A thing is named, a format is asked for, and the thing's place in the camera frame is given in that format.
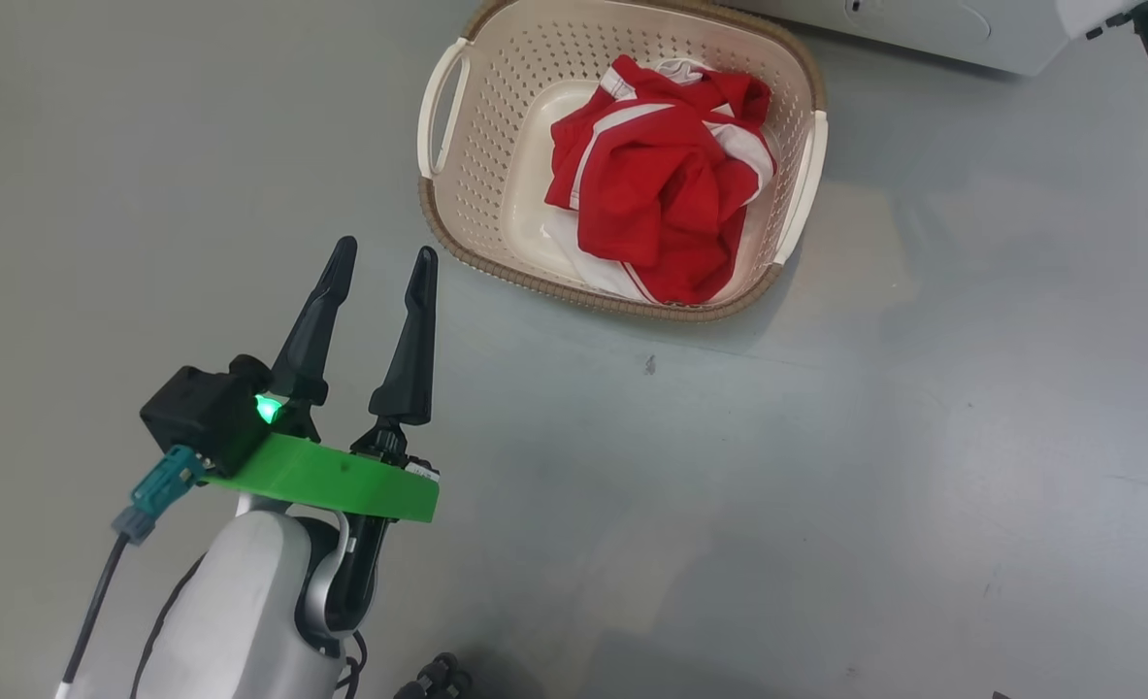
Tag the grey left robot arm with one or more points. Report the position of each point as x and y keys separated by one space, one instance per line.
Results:
x=234 y=612

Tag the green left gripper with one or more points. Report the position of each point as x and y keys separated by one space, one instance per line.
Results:
x=341 y=481

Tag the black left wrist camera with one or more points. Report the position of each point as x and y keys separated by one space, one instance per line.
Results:
x=200 y=413

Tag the cream perforated laundry basket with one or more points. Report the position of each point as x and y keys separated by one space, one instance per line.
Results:
x=496 y=146

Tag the white washing machine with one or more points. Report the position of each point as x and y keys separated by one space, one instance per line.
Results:
x=923 y=24

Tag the red and white garment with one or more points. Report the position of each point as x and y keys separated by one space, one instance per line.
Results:
x=661 y=184

